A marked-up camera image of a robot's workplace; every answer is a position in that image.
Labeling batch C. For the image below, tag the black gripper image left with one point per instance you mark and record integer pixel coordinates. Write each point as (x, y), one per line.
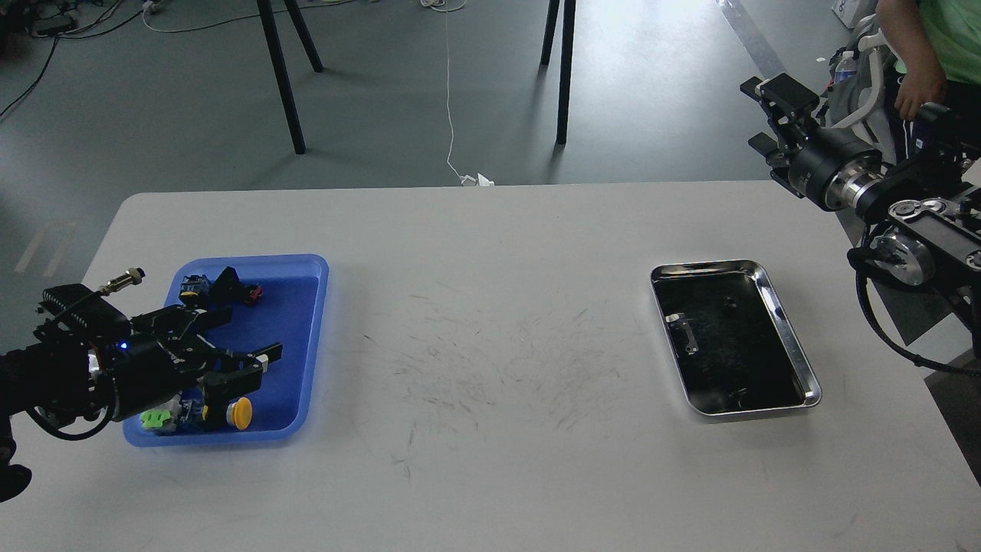
(159, 361)

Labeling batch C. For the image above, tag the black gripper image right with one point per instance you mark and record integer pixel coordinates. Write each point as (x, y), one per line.
(832, 168)

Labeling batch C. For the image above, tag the blue plastic tray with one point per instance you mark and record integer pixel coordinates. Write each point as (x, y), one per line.
(290, 312)

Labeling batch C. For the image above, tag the silver metal tray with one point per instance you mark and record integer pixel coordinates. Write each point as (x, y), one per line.
(732, 365)

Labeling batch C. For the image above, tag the person's hand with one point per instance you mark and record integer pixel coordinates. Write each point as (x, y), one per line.
(919, 87)

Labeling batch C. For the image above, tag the yellow mushroom push button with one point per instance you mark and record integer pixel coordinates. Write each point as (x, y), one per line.
(235, 415)

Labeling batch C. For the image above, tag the white office chair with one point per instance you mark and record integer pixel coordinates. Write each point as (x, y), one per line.
(859, 103)

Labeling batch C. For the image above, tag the plastic water bottle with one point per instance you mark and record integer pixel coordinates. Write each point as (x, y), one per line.
(846, 67)

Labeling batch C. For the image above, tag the person in green shirt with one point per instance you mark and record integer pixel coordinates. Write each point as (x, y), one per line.
(940, 34)

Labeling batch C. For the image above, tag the black stand leg right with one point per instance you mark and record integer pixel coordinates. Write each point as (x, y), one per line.
(566, 13)

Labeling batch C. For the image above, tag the black stand leg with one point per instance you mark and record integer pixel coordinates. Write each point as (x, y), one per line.
(566, 13)
(272, 38)

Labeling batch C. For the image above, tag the black stand leg left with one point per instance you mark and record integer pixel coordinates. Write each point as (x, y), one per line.
(272, 38)

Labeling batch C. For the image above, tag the black red switch part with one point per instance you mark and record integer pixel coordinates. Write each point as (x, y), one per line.
(228, 289)

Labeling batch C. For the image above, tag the green terminal switch block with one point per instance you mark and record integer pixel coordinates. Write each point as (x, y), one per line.
(164, 419)

